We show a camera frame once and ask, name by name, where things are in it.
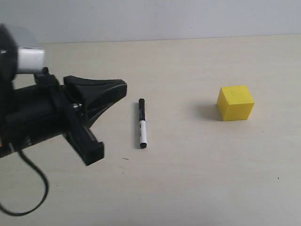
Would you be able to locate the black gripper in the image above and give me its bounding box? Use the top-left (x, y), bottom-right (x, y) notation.
top-left (0, 68), bottom-right (127, 166)

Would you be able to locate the black and white marker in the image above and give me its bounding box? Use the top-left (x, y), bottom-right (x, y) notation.
top-left (138, 98), bottom-right (147, 149)

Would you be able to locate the yellow foam cube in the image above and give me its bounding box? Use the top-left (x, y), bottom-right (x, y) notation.
top-left (216, 85), bottom-right (255, 121)

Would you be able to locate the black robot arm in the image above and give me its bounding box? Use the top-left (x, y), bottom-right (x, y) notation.
top-left (0, 24), bottom-right (127, 165)

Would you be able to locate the black cable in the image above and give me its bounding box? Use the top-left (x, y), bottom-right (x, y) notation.
top-left (0, 149), bottom-right (50, 217)

